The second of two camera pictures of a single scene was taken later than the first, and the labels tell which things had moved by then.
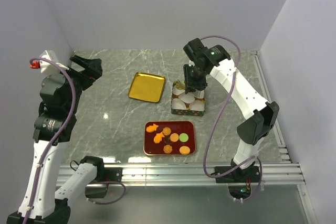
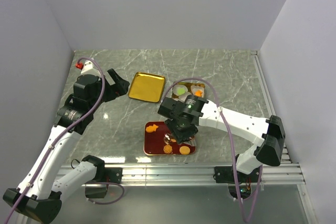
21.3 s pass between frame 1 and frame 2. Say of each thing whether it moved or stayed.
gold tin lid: stayed
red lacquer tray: stayed
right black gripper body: moved
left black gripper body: moved
